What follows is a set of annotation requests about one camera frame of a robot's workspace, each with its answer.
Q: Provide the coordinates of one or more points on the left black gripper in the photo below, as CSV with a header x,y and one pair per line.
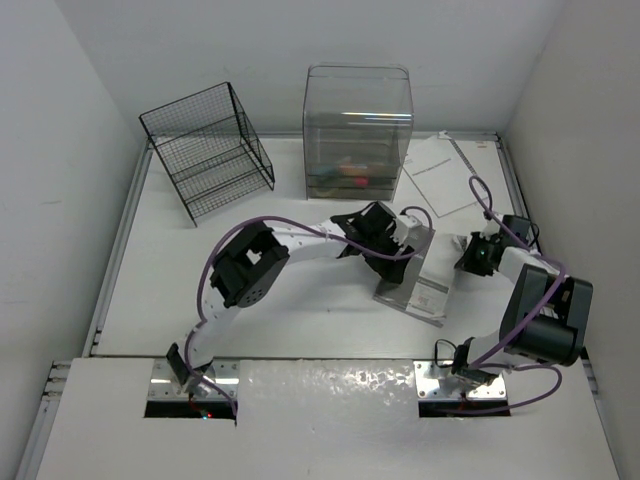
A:
x,y
389,270

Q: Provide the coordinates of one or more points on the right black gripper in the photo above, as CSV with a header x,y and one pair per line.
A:
x,y
466,262

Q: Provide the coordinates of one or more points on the clear plastic drawer cabinet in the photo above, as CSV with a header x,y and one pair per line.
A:
x,y
357,125

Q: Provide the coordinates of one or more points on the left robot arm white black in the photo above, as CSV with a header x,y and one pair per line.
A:
x,y
246,262

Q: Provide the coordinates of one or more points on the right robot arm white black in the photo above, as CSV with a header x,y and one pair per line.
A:
x,y
545,319

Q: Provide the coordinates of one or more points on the white instruction sheet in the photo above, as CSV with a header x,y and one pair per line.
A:
x,y
440,168

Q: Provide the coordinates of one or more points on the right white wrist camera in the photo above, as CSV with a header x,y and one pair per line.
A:
x,y
518,225

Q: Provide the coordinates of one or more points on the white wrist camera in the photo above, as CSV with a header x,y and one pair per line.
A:
x,y
518,225
403,226

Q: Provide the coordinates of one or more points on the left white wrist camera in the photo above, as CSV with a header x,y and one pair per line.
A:
x,y
403,226

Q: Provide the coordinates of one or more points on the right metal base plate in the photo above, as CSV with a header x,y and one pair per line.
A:
x,y
435,384

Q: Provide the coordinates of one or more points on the metal base plate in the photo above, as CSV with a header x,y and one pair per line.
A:
x,y
164,385
435,384

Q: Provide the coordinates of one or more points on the black wire mesh rack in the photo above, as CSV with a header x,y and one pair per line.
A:
x,y
209,149

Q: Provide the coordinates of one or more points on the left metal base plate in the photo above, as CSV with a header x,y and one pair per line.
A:
x,y
164,385

